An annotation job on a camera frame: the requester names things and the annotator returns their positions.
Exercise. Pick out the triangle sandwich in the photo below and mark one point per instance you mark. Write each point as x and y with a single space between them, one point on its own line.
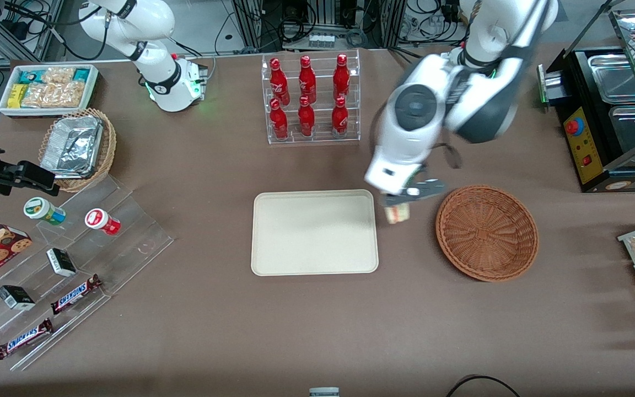
398 214

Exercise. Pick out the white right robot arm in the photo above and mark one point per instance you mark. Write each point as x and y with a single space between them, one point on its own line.
157 66

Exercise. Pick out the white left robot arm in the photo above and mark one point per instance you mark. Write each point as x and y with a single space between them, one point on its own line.
416 110

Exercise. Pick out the cream plastic tray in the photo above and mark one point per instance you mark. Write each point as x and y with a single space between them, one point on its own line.
315 231

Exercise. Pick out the round brown wicker basket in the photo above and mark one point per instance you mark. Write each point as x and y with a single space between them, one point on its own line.
485 234

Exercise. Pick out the green lid cup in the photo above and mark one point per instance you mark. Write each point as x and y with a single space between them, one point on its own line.
42 209

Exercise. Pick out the stack of foil trays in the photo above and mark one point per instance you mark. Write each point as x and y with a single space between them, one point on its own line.
72 146

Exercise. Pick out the red lid cup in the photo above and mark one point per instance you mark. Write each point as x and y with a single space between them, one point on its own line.
100 220

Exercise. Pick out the white plastic snack bin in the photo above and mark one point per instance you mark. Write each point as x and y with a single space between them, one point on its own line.
3 107

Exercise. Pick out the small black box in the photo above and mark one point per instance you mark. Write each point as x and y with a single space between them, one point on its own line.
15 298
61 262

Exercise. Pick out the yellow snack pack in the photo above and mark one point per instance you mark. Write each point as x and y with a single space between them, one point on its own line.
17 95

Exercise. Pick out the clear acrylic stepped stand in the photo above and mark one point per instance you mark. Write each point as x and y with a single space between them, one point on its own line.
130 231

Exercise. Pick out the teal snack pack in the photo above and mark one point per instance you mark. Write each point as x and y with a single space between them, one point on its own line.
81 74
30 76

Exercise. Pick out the clear acrylic bottle rack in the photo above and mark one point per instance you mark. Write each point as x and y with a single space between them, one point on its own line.
320 140

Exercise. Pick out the red cola bottle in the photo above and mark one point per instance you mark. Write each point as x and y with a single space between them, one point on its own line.
307 77
306 118
340 118
279 121
341 77
279 82

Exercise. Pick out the Snickers bar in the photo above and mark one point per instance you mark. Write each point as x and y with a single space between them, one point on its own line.
24 338
75 294

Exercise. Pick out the grey metal side box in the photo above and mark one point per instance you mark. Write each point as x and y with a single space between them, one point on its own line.
552 82

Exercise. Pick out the black food warmer yellow panel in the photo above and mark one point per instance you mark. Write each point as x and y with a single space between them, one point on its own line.
598 171

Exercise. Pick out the white power strip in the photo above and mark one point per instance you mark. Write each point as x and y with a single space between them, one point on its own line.
321 40

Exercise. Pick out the grey white device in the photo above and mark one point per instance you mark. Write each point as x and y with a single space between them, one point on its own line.
324 392

